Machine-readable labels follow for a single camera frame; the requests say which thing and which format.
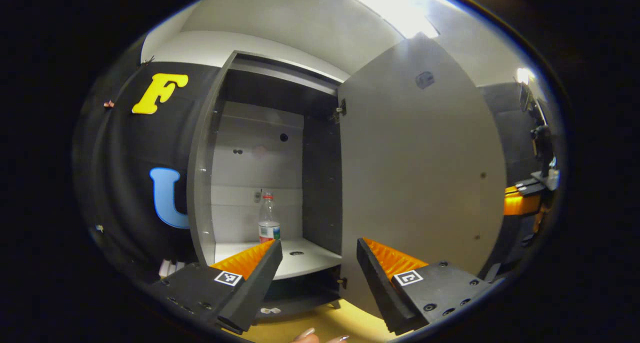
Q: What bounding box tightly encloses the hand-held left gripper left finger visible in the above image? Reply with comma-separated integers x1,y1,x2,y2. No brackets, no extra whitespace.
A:
150,239,284,334

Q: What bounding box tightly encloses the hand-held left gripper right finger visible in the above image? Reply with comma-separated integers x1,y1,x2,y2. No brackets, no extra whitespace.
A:
357,237,493,336

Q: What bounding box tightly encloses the clear plastic bottle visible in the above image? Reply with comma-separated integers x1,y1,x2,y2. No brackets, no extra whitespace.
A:
258,192,281,245

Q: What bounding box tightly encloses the beige cabinet door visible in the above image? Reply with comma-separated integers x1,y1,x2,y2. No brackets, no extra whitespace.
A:
337,32,508,319

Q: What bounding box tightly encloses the white cabinet shelf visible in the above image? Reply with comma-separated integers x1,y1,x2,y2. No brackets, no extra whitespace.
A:
214,238,344,282

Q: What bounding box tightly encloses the long ceiling light panel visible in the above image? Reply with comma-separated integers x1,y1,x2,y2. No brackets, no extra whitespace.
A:
344,0,440,39

